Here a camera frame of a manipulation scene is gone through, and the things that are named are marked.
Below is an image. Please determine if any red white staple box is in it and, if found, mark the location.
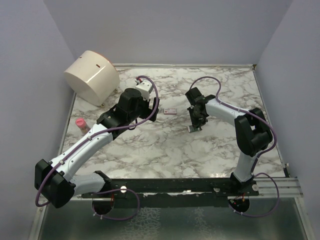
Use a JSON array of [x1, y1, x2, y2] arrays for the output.
[[164, 108, 177, 115]]

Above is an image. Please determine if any staple box with staples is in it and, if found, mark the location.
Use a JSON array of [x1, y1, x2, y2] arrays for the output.
[[187, 125, 202, 133]]

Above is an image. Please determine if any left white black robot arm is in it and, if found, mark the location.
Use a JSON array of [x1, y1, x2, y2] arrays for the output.
[[34, 88, 159, 208]]

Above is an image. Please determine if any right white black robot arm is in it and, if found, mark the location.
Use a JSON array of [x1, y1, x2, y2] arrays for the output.
[[185, 87, 273, 196]]

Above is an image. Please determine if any cream round bread box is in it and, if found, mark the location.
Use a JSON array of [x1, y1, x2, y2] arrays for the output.
[[63, 50, 120, 106]]

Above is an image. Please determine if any pink capped bottle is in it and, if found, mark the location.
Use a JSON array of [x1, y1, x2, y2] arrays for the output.
[[75, 118, 90, 135]]

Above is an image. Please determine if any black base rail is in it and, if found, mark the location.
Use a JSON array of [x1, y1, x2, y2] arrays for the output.
[[82, 177, 259, 209]]

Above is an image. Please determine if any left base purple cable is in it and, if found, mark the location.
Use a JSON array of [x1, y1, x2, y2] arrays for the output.
[[91, 187, 141, 221]]

